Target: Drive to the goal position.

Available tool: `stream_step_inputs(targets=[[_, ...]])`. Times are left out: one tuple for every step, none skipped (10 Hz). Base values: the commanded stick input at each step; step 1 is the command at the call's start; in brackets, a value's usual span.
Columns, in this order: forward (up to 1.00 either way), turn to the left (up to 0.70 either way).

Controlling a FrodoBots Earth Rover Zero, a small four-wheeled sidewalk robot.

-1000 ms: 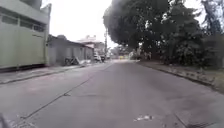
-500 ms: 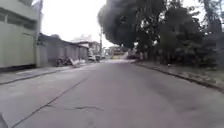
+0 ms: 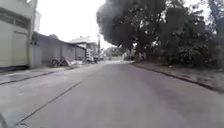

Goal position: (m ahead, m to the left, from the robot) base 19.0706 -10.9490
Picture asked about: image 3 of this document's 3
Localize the utility pole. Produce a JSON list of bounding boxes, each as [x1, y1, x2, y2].
[[96, 33, 101, 62]]

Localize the parked vehicle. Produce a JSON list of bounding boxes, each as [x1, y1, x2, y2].
[[85, 55, 96, 64]]

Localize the grey asphalt road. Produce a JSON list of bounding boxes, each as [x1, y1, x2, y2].
[[0, 60, 224, 128]]

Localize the house with pale roof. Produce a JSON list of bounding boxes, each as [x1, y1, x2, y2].
[[68, 35, 100, 58]]

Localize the pile of debris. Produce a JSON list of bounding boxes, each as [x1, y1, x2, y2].
[[50, 57, 83, 68]]

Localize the large dark trees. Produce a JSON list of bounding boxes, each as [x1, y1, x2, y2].
[[95, 0, 224, 70]]

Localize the dirt verge beside trees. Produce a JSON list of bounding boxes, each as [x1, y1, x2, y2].
[[130, 60, 224, 94]]

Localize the concrete sidewalk beside building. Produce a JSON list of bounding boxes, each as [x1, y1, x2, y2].
[[0, 64, 79, 86]]

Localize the pale green building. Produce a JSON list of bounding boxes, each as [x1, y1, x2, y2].
[[0, 0, 42, 71]]

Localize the grey concrete wall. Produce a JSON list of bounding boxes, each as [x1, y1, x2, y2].
[[30, 31, 87, 68]]

